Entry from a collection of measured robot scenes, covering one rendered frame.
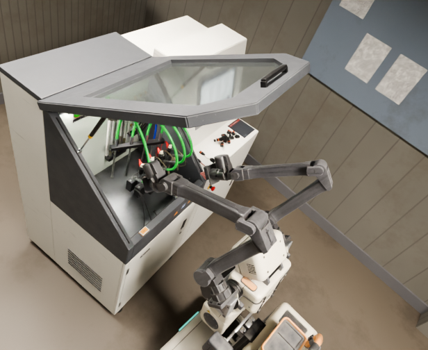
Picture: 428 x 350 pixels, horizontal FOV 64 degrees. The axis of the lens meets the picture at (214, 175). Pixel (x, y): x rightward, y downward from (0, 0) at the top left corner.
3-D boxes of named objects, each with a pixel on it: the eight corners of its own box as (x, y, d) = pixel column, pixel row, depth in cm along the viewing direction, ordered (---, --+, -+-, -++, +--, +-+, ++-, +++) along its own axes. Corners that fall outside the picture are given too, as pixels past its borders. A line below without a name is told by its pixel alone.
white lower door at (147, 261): (117, 311, 231) (129, 263, 183) (115, 309, 231) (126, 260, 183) (177, 249, 275) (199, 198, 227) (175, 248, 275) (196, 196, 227)
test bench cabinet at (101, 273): (112, 319, 236) (125, 265, 181) (55, 266, 249) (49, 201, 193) (176, 253, 284) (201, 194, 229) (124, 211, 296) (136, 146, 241)
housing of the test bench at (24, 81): (55, 266, 249) (41, 98, 144) (28, 242, 255) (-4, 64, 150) (174, 171, 344) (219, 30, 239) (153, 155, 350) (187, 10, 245)
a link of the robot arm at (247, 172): (324, 178, 146) (326, 169, 156) (322, 164, 145) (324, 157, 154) (229, 182, 164) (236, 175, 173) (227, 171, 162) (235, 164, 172)
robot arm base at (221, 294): (221, 310, 136) (240, 291, 144) (213, 292, 135) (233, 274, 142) (207, 306, 143) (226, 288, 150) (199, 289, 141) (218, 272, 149)
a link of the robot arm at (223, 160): (239, 179, 162) (244, 173, 170) (233, 155, 159) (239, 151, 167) (216, 181, 167) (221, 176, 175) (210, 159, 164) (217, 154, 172)
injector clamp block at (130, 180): (136, 205, 203) (140, 189, 193) (124, 196, 205) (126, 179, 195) (172, 177, 226) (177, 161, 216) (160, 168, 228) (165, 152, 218)
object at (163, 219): (130, 260, 184) (134, 245, 173) (124, 255, 185) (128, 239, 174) (197, 198, 226) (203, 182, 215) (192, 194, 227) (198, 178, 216)
